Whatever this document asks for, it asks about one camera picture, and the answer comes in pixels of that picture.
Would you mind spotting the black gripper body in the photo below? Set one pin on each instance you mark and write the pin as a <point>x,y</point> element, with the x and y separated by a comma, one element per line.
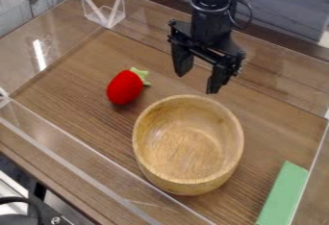
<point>225,52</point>

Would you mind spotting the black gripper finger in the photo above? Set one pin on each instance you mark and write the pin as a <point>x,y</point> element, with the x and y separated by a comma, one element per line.
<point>218,79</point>
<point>182,58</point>

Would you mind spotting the red plush strawberry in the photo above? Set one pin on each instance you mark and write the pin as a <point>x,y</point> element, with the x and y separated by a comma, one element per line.
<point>126,86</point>

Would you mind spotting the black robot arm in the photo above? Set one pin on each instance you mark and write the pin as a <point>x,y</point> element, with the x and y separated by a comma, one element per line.
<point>205,38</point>

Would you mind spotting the wooden bowl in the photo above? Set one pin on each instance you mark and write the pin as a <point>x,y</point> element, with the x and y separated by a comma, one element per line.
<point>189,143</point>

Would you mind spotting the green rectangular block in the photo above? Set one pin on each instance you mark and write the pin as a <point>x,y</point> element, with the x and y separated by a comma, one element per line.
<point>284,196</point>

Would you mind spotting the clear acrylic front panel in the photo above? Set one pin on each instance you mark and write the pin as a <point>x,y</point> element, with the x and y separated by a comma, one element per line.
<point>110,194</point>

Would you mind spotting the clear acrylic corner bracket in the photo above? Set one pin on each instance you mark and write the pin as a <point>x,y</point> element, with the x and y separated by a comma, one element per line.
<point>106,16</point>

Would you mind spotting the black metal table bracket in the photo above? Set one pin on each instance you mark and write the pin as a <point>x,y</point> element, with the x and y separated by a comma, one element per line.
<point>51,217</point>

